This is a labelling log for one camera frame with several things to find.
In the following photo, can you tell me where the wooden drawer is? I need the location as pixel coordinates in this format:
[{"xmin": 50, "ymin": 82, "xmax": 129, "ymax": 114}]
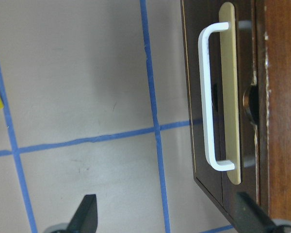
[{"xmin": 181, "ymin": 0, "xmax": 259, "ymax": 222}]

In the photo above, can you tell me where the white drawer handle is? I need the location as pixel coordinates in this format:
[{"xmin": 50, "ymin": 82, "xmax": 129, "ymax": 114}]
[{"xmin": 198, "ymin": 22, "xmax": 235, "ymax": 171}]

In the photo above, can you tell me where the dark wooden drawer cabinet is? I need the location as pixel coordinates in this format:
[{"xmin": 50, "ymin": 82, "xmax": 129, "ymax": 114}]
[{"xmin": 255, "ymin": 0, "xmax": 291, "ymax": 221}]

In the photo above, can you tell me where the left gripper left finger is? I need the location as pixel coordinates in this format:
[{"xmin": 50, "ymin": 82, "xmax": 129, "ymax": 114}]
[{"xmin": 66, "ymin": 194, "xmax": 98, "ymax": 233}]

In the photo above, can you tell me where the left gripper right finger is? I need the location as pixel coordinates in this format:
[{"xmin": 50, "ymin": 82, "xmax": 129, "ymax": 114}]
[{"xmin": 234, "ymin": 192, "xmax": 276, "ymax": 233}]

